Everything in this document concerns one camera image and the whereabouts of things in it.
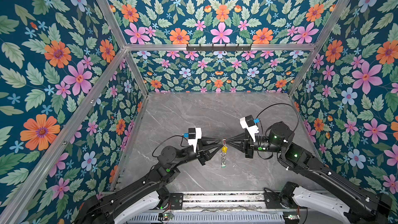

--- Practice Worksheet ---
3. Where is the right camera cable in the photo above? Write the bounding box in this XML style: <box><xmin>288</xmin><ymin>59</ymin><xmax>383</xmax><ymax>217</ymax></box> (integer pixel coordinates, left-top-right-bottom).
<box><xmin>255</xmin><ymin>103</ymin><xmax>300</xmax><ymax>134</ymax></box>

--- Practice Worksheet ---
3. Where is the keyring with coloured keys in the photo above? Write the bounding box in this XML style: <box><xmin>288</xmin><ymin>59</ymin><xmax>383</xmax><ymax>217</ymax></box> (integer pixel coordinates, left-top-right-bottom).
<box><xmin>221</xmin><ymin>140</ymin><xmax>228</xmax><ymax>168</ymax></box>

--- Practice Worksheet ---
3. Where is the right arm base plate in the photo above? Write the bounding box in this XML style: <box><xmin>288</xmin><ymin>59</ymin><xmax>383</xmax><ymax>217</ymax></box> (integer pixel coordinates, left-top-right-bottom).
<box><xmin>263</xmin><ymin>181</ymin><xmax>299</xmax><ymax>209</ymax></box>

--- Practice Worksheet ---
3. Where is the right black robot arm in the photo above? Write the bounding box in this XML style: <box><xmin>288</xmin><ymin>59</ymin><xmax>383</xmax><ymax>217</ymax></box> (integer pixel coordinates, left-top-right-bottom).
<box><xmin>224</xmin><ymin>121</ymin><xmax>393</xmax><ymax>224</ymax></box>

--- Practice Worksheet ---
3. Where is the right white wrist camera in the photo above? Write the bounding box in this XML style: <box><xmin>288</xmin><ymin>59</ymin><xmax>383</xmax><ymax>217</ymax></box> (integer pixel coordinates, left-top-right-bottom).
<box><xmin>239</xmin><ymin>115</ymin><xmax>259</xmax><ymax>143</ymax></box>

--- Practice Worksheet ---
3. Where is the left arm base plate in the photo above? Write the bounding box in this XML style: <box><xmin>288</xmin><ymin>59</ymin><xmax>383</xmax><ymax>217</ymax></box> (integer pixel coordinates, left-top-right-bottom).
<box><xmin>157</xmin><ymin>193</ymin><xmax>184</xmax><ymax>211</ymax></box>

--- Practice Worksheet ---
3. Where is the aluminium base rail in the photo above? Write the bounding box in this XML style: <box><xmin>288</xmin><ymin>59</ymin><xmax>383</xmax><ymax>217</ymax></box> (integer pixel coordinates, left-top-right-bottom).
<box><xmin>102</xmin><ymin>190</ymin><xmax>343</xmax><ymax>212</ymax></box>

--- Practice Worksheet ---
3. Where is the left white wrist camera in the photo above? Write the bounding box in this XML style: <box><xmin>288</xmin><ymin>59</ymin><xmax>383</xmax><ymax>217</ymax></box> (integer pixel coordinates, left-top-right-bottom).
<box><xmin>188</xmin><ymin>128</ymin><xmax>202</xmax><ymax>152</ymax></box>

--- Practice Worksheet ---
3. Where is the camera cable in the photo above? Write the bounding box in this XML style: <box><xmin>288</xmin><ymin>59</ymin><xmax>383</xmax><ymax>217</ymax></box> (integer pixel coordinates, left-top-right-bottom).
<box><xmin>151</xmin><ymin>135</ymin><xmax>190</xmax><ymax>158</ymax></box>
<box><xmin>255</xmin><ymin>103</ymin><xmax>300</xmax><ymax>134</ymax></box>

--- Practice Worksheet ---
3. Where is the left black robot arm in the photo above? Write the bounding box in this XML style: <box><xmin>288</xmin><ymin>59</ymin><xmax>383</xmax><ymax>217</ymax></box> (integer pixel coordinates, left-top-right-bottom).
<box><xmin>73</xmin><ymin>140</ymin><xmax>225</xmax><ymax>224</ymax></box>

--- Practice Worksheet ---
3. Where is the black hook rail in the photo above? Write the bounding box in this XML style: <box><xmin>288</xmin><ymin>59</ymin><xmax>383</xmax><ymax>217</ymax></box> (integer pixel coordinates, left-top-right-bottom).
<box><xmin>186</xmin><ymin>44</ymin><xmax>252</xmax><ymax>52</ymax></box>

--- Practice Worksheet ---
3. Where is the left camera cable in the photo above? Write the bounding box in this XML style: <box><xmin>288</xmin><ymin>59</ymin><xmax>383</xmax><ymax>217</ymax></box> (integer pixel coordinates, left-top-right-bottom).
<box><xmin>151</xmin><ymin>135</ymin><xmax>190</xmax><ymax>158</ymax></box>

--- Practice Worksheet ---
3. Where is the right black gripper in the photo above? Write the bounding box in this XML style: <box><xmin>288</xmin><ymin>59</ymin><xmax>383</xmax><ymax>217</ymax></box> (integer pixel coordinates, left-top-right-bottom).
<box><xmin>226</xmin><ymin>130</ymin><xmax>284</xmax><ymax>160</ymax></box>

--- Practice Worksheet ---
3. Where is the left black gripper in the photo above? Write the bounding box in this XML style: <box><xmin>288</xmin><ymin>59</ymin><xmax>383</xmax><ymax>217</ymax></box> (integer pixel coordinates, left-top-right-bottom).
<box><xmin>174</xmin><ymin>136</ymin><xmax>223</xmax><ymax>169</ymax></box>

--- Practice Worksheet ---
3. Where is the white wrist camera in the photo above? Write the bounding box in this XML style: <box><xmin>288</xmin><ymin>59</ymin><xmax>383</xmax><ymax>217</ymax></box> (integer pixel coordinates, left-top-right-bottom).
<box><xmin>239</xmin><ymin>115</ymin><xmax>259</xmax><ymax>143</ymax></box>
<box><xmin>188</xmin><ymin>128</ymin><xmax>202</xmax><ymax>152</ymax></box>

